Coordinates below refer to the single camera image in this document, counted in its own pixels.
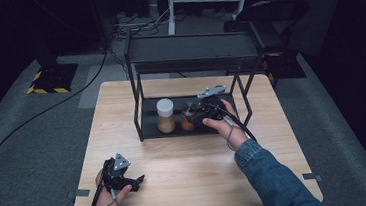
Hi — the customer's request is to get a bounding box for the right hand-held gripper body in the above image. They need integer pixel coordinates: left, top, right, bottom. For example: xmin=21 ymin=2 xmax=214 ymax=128
xmin=192 ymin=84 xmax=230 ymax=124

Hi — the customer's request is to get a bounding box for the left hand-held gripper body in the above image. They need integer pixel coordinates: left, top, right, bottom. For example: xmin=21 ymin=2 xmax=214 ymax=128
xmin=99 ymin=150 xmax=141 ymax=195

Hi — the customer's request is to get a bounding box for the metal-lid jar with black spot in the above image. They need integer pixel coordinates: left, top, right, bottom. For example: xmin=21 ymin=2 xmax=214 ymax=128
xmin=179 ymin=101 xmax=201 ymax=132

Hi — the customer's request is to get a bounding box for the white-lid spice jar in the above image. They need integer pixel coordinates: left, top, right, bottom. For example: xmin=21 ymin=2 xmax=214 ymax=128
xmin=155 ymin=97 xmax=178 ymax=135

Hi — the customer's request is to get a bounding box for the black metal two-tier shelf rack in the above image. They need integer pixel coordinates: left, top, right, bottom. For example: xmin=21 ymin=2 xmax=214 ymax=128
xmin=121 ymin=17 xmax=273 ymax=145

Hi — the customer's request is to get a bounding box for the person's right hand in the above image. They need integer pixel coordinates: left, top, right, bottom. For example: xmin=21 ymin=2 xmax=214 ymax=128
xmin=200 ymin=96 xmax=251 ymax=154

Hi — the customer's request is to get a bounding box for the person's left hand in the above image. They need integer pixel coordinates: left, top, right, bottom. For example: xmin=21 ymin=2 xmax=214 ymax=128
xmin=93 ymin=167 xmax=135 ymax=206

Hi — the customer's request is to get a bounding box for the grey tape strip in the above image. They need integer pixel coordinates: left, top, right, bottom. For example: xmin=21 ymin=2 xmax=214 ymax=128
xmin=302 ymin=171 xmax=323 ymax=184
xmin=66 ymin=187 xmax=92 ymax=199

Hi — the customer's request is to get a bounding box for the black yellow-striped stand base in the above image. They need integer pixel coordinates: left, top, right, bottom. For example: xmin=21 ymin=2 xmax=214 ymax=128
xmin=23 ymin=61 xmax=82 ymax=98
xmin=261 ymin=49 xmax=307 ymax=84

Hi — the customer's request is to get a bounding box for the black office chair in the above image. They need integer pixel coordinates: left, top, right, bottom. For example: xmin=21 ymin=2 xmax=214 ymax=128
xmin=222 ymin=0 xmax=316 ymax=67

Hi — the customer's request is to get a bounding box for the left hand-held gripper cable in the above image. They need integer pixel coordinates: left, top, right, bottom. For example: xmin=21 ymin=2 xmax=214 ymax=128
xmin=85 ymin=157 xmax=120 ymax=206

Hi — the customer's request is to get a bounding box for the hand-held gripper cable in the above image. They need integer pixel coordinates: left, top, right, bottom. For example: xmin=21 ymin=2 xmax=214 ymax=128
xmin=85 ymin=157 xmax=120 ymax=206
xmin=203 ymin=98 xmax=258 ymax=153

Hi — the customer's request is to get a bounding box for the right hand-held gripper cable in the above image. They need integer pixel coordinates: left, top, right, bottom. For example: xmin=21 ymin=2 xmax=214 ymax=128
xmin=203 ymin=98 xmax=258 ymax=153

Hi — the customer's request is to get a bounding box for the tangle of floor cables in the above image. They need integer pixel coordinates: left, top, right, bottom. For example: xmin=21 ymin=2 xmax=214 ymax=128
xmin=109 ymin=7 xmax=173 ymax=41

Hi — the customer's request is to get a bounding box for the long black floor cable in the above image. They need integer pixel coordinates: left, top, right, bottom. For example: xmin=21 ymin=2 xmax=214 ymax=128
xmin=0 ymin=47 xmax=124 ymax=206

